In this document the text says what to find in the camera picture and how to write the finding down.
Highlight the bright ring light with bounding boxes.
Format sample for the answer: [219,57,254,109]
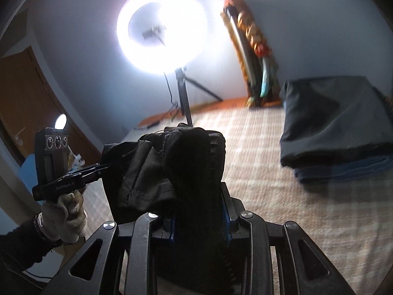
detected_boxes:
[116,0,208,75]

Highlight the brown wooden door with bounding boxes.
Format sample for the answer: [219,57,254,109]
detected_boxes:
[0,45,103,166]

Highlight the folded silver tripod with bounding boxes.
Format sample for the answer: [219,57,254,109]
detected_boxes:
[224,6,267,99]

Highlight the black phone mount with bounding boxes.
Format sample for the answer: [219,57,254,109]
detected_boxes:
[142,26,168,46]

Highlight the beige plaid blanket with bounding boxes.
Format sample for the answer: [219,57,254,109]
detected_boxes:
[78,106,393,295]

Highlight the black ring light cable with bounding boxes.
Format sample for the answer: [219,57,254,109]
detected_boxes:
[135,72,182,130]

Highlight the beaded bracelets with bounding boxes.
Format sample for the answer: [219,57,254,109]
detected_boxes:
[33,213,63,248]

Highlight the black pants with yellow stripes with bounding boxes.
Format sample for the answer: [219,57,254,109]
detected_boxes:
[101,123,240,295]

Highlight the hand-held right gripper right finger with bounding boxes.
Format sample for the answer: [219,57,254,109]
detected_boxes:
[221,183,357,295]

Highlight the person's left forearm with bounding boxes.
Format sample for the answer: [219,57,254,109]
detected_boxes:
[0,212,63,271]

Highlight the folded blue pants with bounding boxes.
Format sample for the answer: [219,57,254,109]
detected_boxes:
[293,155,393,183]

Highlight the person's left hand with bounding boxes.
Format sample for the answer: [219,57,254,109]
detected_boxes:
[41,189,88,243]

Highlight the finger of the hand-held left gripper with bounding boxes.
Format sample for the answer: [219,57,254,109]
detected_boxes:
[81,163,111,186]

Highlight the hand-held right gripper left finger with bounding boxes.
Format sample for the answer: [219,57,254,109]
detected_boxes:
[46,212,177,295]

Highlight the orange wooden bed ledge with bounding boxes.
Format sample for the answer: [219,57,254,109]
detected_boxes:
[137,97,283,128]

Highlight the folded dark grey pants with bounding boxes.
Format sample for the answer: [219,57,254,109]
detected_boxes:
[280,76,393,169]

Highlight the black ring light tripod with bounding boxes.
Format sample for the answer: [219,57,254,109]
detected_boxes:
[170,67,223,126]

